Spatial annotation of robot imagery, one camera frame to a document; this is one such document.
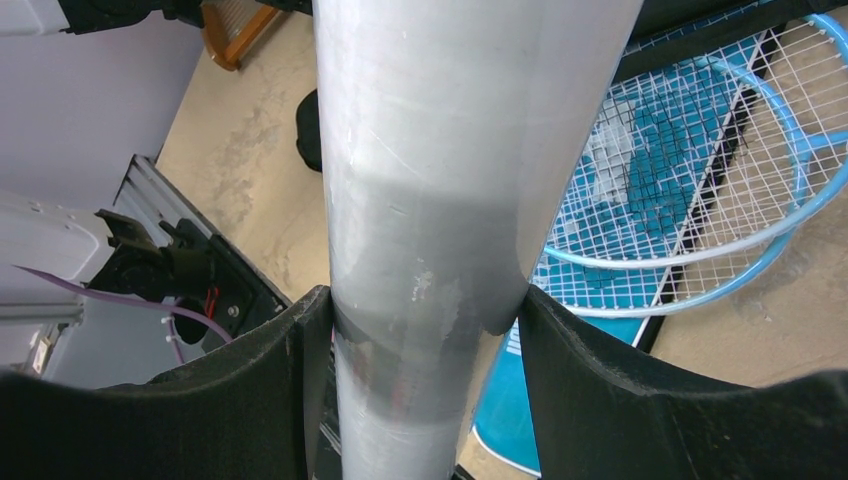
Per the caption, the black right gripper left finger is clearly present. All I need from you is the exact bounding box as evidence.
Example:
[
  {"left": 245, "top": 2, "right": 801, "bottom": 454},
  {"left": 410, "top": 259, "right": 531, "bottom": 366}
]
[{"left": 1, "top": 285, "right": 333, "bottom": 479}]

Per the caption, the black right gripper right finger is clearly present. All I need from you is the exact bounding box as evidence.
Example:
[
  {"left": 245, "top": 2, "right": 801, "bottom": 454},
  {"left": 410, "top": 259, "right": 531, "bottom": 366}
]
[{"left": 518, "top": 287, "right": 847, "bottom": 479}]

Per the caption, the white shuttlecock tube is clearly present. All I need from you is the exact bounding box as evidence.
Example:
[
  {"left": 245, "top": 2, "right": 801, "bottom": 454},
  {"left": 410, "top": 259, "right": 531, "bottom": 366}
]
[{"left": 313, "top": 0, "right": 642, "bottom": 479}]

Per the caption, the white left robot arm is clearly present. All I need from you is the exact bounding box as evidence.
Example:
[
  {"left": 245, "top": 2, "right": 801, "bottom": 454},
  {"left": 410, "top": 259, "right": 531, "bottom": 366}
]
[{"left": 1, "top": 1, "right": 291, "bottom": 336}]

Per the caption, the light blue badminton racket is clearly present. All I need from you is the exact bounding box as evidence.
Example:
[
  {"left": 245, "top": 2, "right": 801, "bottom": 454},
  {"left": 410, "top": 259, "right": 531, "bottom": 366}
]
[
  {"left": 555, "top": 14, "right": 847, "bottom": 269},
  {"left": 529, "top": 56, "right": 848, "bottom": 319}
]

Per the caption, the blue racket cover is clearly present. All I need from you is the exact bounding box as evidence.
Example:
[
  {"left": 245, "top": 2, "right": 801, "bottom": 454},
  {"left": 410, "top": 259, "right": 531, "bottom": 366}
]
[{"left": 471, "top": 33, "right": 770, "bottom": 480}]

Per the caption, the wooden shelf rack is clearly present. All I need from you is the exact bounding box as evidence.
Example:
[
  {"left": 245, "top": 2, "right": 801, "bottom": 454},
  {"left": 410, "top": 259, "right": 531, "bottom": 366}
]
[{"left": 201, "top": 0, "right": 290, "bottom": 72}]

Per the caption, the black Crossway racket cover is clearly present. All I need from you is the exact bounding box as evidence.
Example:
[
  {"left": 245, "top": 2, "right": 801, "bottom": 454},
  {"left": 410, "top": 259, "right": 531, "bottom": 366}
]
[{"left": 295, "top": 1, "right": 847, "bottom": 172}]

